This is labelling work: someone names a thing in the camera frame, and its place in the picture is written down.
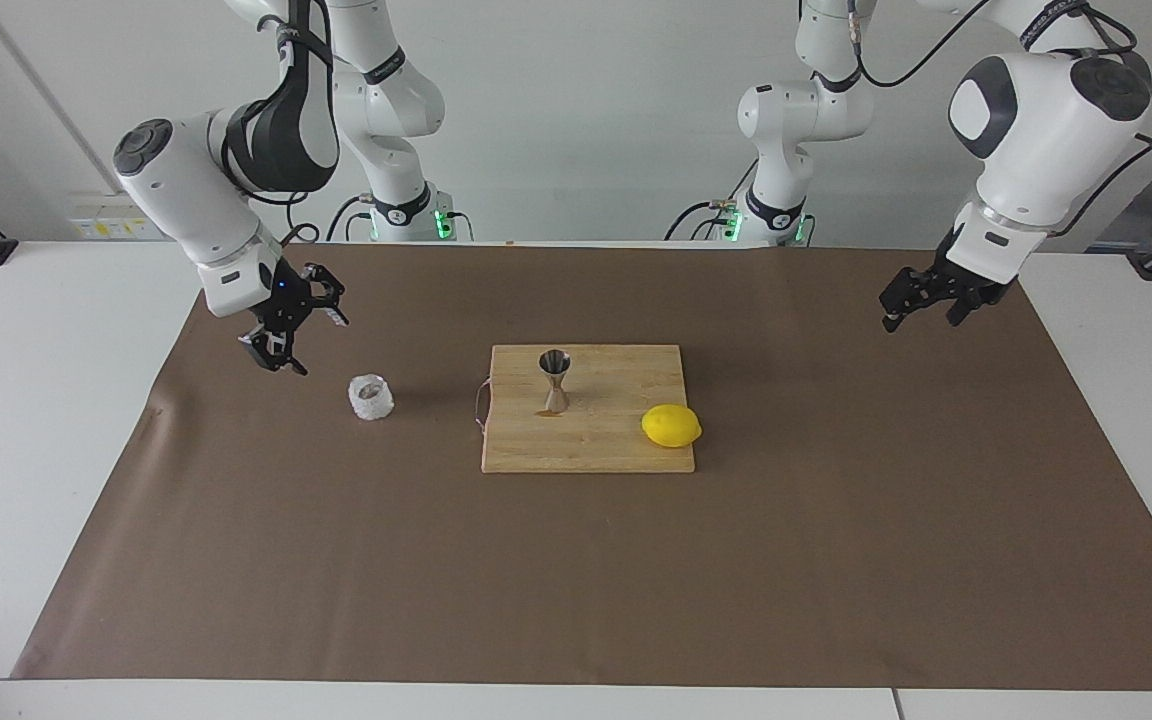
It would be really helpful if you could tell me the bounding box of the black base cable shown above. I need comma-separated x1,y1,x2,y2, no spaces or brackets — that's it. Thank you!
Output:
326,195,475,243
664,155,759,241

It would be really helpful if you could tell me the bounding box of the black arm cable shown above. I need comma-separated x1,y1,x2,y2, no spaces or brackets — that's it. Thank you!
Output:
848,0,1152,239
256,0,342,247

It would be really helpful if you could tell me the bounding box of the steel double jigger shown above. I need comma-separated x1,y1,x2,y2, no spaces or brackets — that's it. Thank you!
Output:
537,349,573,415

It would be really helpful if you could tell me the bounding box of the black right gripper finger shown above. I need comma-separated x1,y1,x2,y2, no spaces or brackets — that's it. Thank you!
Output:
301,265,350,327
240,334,310,376

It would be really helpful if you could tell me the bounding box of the brown paper table mat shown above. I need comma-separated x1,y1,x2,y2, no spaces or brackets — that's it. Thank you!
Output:
11,243,1152,691

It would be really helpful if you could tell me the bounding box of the small clear glass cup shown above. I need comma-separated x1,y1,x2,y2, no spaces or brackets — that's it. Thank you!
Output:
348,374,396,422

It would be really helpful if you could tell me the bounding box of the yellow lemon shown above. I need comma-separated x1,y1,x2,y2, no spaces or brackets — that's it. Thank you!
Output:
641,404,703,449

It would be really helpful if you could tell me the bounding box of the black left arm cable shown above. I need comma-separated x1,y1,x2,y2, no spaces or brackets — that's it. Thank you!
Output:
848,0,1152,239

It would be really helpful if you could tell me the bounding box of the wooden cutting board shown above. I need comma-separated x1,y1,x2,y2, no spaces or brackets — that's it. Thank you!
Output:
481,345,696,474

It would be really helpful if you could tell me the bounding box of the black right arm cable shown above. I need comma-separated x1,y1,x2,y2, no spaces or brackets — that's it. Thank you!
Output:
256,0,342,247

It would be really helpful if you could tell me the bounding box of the white wall socket box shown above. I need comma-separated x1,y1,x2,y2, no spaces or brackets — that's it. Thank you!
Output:
69,195,172,241

